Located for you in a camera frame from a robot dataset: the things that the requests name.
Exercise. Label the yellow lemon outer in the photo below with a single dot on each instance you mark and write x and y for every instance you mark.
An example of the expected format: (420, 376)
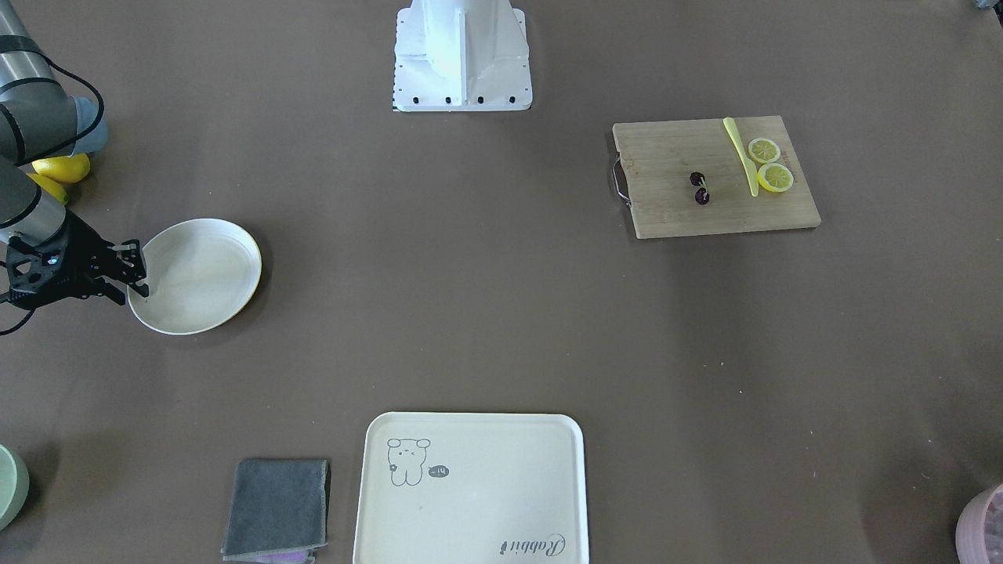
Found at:
(54, 188)

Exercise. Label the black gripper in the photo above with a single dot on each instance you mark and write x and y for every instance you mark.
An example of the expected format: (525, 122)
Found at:
(81, 258)

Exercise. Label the mint green bowl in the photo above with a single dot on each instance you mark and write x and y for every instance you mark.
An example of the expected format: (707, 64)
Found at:
(15, 482)

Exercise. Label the grey folded cloth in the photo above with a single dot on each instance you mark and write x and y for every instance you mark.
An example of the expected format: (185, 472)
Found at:
(278, 511)

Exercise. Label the pink bowl with ice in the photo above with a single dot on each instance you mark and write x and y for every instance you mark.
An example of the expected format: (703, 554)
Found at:
(978, 535)

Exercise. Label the cream round plate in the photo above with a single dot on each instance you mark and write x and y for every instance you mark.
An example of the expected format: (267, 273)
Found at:
(200, 273)

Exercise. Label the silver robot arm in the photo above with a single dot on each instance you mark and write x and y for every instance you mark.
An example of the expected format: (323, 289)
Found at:
(38, 120)

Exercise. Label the cream rabbit tray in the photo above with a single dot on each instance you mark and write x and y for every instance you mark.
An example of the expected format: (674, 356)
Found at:
(472, 488)

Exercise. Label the lemon slice near handle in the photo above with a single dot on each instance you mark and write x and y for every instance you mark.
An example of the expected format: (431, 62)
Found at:
(775, 177)

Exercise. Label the yellow lemon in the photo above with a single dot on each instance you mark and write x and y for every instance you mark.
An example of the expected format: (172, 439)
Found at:
(63, 169)
(54, 188)

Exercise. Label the yellow lemon middle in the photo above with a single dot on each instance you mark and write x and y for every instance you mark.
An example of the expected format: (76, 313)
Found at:
(63, 169)

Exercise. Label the bamboo cutting board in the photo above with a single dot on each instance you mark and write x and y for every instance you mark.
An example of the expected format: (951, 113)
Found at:
(656, 159)

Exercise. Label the yellow plastic knife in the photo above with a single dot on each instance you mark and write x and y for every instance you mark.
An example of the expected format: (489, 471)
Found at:
(749, 169)

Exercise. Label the white pillar with base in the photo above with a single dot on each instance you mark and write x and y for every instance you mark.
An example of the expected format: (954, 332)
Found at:
(461, 56)

